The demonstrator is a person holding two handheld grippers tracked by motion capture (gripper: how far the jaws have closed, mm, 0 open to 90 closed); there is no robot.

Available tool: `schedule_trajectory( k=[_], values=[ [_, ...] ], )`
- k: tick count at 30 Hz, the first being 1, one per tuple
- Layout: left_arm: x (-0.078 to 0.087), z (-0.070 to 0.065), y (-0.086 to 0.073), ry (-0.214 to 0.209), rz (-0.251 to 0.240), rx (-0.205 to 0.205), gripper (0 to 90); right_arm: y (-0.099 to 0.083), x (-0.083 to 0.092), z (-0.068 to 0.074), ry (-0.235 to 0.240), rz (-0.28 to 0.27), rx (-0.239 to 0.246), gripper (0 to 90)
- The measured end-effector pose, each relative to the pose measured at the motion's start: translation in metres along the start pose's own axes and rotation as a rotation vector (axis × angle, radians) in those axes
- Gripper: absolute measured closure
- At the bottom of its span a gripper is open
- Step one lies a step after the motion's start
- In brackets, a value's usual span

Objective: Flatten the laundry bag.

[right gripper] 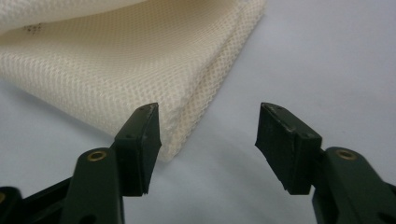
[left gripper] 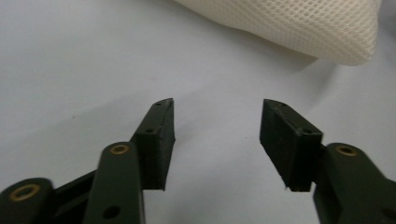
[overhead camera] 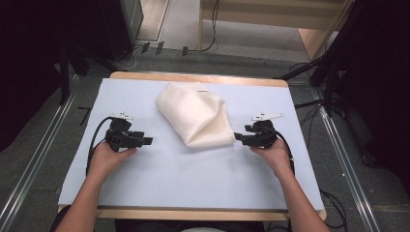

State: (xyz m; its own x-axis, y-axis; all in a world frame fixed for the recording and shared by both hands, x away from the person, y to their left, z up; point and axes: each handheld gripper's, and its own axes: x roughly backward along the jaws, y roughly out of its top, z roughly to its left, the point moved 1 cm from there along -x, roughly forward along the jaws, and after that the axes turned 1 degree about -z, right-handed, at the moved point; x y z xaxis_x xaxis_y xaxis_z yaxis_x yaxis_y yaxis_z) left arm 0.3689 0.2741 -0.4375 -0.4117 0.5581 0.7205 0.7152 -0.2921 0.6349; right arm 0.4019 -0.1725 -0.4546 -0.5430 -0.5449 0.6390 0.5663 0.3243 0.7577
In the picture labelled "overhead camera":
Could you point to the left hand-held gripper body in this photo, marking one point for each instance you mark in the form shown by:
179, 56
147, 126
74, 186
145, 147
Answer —
121, 137

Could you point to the metal floor rail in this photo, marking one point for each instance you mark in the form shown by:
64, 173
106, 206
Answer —
348, 170
38, 154

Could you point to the black metal stand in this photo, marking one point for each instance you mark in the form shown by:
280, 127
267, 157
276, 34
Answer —
325, 74
64, 77

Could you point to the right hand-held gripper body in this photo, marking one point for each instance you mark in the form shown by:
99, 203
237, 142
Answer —
262, 135

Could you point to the wooden table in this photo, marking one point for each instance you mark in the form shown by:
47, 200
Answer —
193, 214

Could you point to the person's right hand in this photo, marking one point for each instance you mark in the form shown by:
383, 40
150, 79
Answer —
274, 156

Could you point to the light blue table mat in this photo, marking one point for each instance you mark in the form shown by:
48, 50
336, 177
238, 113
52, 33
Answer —
180, 180

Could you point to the dark cabinet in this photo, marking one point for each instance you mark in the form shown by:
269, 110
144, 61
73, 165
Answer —
119, 25

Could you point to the person's dark clothing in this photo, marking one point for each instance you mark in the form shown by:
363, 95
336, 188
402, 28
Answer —
161, 226

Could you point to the person's left hand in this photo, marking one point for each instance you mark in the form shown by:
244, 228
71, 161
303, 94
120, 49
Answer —
106, 159

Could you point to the light wooden shelf unit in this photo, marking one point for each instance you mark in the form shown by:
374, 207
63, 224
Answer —
274, 19

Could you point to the white towel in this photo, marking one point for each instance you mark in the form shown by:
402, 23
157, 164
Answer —
193, 112

